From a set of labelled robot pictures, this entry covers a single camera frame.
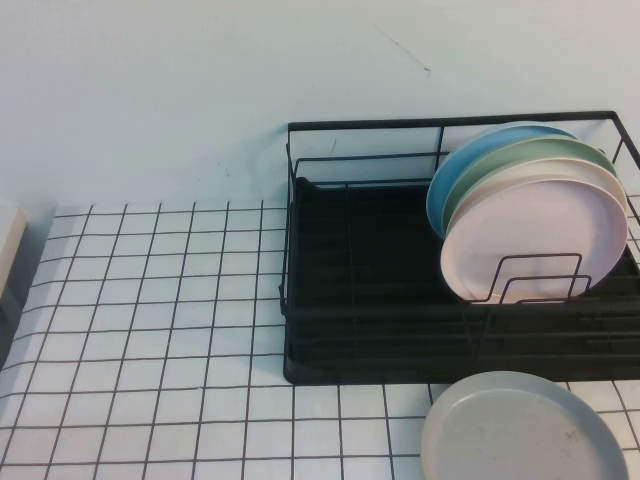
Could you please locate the pink plate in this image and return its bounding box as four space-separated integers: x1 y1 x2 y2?
439 173 629 305

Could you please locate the black drip tray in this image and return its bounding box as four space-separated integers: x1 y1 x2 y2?
282 175 640 385

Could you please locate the cream white plate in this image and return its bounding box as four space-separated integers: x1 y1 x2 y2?
447 156 629 232

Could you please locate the beige wooden block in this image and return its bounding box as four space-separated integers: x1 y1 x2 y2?
0 207 27 304

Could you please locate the black wire dish rack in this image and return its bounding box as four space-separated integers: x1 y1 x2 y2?
277 109 640 385

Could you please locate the white grid tablecloth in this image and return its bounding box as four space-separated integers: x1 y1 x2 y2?
0 199 640 480

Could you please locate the blue plate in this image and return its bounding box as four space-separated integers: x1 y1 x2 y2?
425 123 581 240

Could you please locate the green plate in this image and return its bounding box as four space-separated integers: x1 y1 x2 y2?
442 137 617 236

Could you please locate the grey plate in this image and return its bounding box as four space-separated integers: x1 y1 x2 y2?
419 370 629 480

